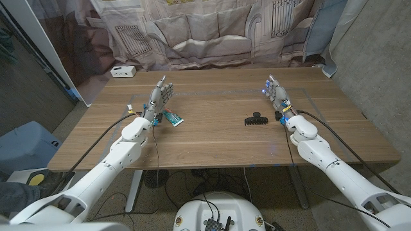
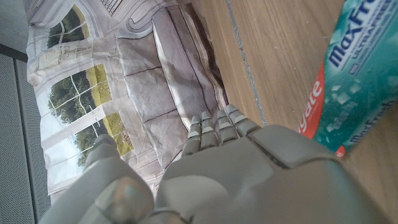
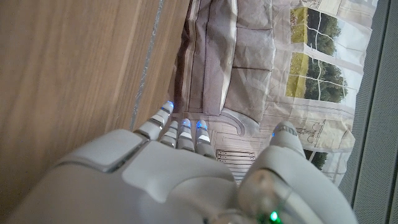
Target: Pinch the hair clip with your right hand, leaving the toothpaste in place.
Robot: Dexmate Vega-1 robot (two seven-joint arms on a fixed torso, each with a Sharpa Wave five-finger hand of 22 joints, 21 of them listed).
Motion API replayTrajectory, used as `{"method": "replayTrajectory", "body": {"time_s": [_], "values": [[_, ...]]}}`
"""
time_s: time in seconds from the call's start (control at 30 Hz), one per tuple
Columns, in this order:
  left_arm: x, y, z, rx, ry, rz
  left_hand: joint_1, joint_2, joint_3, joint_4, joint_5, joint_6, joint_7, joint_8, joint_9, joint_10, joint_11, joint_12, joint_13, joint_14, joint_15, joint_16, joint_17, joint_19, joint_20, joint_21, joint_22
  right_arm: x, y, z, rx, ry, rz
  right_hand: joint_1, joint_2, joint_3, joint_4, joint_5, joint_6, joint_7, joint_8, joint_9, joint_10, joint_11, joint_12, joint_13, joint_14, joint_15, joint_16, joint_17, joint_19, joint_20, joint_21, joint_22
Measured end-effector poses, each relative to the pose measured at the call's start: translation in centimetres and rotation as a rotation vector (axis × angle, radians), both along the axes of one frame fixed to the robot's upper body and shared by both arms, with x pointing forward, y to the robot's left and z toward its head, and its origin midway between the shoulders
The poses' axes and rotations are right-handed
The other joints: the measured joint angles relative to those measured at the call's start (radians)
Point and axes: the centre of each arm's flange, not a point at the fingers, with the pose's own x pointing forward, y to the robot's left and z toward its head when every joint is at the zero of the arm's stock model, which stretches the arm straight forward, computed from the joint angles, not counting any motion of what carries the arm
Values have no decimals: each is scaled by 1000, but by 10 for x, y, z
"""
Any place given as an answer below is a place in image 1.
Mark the thin black left wrist cable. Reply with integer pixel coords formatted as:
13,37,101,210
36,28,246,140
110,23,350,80
86,124,161,222

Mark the black floor cable tangle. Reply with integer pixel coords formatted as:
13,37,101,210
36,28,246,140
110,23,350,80
163,168,254,209

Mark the green red toothpaste tube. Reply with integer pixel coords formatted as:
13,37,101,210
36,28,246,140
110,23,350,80
162,107,185,128

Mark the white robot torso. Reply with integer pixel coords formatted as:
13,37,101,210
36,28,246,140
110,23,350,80
173,191,267,231

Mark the black claw hair clip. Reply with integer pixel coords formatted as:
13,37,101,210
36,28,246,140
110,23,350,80
244,112,269,126

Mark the blue grey plastic bin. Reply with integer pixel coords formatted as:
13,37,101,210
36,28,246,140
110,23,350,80
0,121,64,176

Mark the white power strip box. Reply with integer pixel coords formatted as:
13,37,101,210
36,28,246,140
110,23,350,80
110,65,137,78

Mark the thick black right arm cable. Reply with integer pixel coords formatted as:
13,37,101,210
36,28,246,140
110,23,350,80
295,110,402,196

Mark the grey table leg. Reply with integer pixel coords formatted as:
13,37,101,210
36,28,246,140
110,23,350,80
287,166,310,210

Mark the floor mat with yellow pads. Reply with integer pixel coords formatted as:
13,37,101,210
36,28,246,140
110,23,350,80
6,168,49,193

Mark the white partition panel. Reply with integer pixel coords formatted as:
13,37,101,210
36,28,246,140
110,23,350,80
0,0,94,107

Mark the black module on torso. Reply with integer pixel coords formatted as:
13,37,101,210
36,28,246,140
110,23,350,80
204,216,232,231

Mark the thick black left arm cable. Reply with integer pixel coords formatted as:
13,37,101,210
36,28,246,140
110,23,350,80
48,112,142,196

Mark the person leg in jeans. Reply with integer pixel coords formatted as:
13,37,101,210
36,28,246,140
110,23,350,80
0,171,76,215

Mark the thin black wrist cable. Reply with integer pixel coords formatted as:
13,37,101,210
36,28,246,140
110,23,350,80
86,124,161,222
282,124,391,228

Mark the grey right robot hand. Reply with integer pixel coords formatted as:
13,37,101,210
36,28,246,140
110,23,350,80
261,74,298,121

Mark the black round floor fan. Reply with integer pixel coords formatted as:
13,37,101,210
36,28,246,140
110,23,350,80
143,169,170,189

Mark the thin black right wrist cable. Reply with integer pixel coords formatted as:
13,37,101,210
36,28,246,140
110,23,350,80
282,124,391,228

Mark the printed sofa backdrop cloth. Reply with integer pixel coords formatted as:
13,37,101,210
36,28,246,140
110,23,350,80
25,0,369,107

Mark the white table leg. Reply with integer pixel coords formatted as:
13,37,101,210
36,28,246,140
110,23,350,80
124,169,144,213

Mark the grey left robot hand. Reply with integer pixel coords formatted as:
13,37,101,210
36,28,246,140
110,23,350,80
141,75,175,124

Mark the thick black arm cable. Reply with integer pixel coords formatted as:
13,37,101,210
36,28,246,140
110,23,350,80
295,110,402,196
48,112,142,196

